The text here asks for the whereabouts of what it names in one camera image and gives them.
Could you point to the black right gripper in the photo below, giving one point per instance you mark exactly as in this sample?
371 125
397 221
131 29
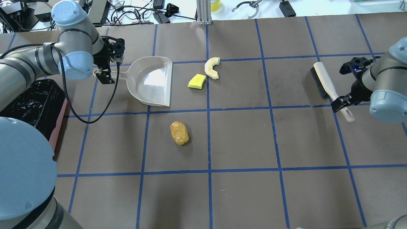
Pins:
358 87

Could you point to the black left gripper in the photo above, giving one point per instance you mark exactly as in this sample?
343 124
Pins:
101 59

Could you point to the beige hand brush black bristles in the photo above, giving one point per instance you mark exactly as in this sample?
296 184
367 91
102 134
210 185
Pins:
327 89

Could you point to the beige plastic dustpan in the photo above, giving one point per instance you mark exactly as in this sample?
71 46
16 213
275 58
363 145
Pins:
149 80

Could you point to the yellow sponge piece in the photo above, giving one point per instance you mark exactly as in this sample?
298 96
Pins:
197 82

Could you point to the orange-brown potato toy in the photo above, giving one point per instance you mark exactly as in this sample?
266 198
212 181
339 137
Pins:
179 133

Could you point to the pale curved melon rind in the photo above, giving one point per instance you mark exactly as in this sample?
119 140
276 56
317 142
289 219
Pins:
209 67

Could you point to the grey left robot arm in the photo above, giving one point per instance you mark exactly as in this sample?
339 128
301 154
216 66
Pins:
28 171

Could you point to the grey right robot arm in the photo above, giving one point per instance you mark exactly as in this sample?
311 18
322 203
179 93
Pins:
376 143

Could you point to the bin with black bag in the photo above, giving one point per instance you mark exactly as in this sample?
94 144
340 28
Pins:
42 106

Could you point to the aluminium frame post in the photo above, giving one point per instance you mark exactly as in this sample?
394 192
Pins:
204 16

